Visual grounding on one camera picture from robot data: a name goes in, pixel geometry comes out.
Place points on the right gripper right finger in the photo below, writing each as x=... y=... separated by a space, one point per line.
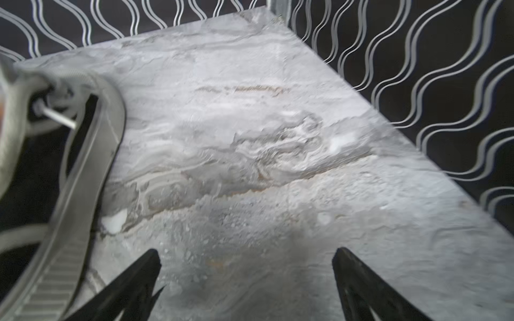
x=366 y=296

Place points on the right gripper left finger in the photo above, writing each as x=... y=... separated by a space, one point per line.
x=130 y=296

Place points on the black white sneaker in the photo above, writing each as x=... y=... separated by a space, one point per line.
x=60 y=133

